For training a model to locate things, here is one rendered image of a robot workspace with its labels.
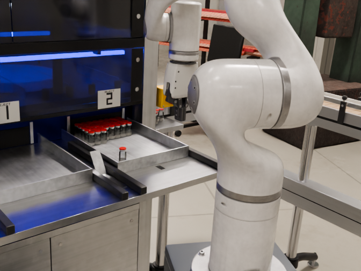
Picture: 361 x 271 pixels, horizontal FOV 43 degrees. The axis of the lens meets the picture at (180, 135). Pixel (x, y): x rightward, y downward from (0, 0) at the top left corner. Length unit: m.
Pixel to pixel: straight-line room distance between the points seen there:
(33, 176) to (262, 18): 0.76
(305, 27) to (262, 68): 3.39
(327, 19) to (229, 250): 3.58
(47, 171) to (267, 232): 0.68
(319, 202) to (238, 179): 1.37
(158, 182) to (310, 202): 1.07
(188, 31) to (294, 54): 0.51
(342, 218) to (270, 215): 1.28
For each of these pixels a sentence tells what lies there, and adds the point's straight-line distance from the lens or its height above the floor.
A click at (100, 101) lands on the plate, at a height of 1.01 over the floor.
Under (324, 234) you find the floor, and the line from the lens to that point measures 2.96.
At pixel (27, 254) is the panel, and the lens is 1.59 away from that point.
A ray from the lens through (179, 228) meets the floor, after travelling 2.79.
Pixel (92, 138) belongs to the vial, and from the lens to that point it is 1.49.
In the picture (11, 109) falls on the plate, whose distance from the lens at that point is 1.39.
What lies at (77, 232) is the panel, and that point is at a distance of 1.64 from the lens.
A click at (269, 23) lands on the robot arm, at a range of 0.81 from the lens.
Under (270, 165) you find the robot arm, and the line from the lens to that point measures 0.81.
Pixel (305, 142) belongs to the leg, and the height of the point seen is 0.74.
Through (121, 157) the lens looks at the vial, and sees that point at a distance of 1.35.
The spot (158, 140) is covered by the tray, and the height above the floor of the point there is 0.89.
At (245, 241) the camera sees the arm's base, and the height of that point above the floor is 0.97.
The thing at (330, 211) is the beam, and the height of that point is 0.48.
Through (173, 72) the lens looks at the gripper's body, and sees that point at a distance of 1.28.
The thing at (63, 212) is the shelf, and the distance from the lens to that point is 1.11.
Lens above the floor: 1.41
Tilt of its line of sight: 19 degrees down
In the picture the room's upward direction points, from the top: 3 degrees clockwise
